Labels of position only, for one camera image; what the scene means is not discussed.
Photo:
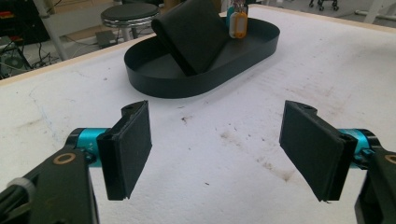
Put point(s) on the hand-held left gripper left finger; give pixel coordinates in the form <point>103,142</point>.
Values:
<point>126,152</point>

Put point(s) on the office chair wheel base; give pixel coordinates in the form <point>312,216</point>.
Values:
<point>322,3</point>

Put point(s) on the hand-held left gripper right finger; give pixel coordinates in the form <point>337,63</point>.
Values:
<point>314,149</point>

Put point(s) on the grey floor box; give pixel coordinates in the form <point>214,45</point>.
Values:
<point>105,38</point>

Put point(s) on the dark cabinet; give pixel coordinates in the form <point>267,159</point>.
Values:
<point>18,18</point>

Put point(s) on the white metal stand leg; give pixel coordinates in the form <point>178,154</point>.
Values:
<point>49,31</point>

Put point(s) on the black leather wallet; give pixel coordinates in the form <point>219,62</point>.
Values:
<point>193,34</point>

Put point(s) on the round black chrome stool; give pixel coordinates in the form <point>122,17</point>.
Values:
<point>129,15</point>

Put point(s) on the black oval tray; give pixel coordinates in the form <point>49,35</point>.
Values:
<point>162,77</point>

